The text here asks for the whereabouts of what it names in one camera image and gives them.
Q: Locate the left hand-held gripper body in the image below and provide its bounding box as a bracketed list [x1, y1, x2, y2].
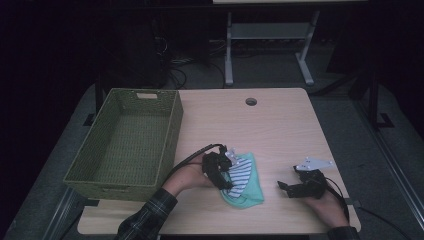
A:
[201, 144, 239, 183]

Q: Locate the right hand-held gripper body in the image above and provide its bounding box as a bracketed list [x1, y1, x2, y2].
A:
[289, 156, 335, 201]

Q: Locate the mint green striped baby garment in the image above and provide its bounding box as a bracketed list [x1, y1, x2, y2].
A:
[218, 151, 266, 210]

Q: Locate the green woven basket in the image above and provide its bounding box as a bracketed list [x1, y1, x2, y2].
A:
[63, 88, 185, 203]

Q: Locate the person's right hand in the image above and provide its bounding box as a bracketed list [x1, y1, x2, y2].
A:
[303, 191, 350, 228]

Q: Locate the person's left hand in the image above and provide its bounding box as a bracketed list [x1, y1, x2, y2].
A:
[163, 155, 216, 198]

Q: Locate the black metal stand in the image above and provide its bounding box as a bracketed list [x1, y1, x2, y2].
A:
[364, 66, 396, 132]

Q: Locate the black metal table leg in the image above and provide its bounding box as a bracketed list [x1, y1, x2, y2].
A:
[82, 78, 105, 128]

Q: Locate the right hand-held gripper black cable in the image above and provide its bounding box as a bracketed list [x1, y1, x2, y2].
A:
[323, 176, 351, 223]

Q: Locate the grey table edge bracket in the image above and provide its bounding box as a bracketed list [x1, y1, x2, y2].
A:
[343, 197, 363, 209]

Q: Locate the thin black cable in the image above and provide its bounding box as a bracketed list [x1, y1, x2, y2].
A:
[357, 206, 416, 240]

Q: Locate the grey metal rail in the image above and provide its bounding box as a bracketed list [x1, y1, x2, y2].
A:
[352, 98, 424, 223]
[41, 187, 86, 240]

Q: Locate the tangle of black cables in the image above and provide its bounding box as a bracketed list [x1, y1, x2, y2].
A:
[151, 33, 228, 90]

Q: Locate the white metal frame desk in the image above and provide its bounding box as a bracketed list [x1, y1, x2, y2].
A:
[212, 0, 368, 88]

